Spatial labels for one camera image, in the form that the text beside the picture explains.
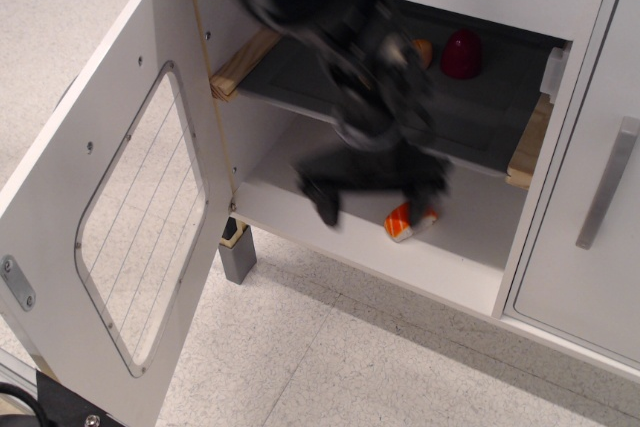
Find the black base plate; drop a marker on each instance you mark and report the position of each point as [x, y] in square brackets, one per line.
[64, 407]

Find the toy salmon sushi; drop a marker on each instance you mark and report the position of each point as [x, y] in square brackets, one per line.
[398, 227]

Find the grey cabinet leg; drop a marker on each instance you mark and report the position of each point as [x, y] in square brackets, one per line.
[237, 251]

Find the grey oven tray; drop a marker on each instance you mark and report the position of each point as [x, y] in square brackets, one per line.
[478, 120]

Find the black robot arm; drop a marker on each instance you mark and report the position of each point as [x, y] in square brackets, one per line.
[382, 114]

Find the dark red toy cup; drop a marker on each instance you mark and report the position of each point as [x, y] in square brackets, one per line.
[462, 55]

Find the white oven door with window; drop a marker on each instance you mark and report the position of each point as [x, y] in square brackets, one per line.
[110, 224]

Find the toy bread loaf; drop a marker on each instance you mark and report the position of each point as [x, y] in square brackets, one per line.
[425, 51]

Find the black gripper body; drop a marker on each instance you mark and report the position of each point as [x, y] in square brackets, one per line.
[342, 168]

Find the silver right door handle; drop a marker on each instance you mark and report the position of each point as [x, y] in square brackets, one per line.
[619, 157]

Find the white right cabinet door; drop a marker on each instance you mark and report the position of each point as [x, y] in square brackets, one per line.
[590, 297]

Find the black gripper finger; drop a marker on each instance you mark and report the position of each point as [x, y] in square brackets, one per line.
[420, 199]
[326, 202]

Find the white toy kitchen cabinet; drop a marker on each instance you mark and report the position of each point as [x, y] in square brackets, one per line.
[469, 258]

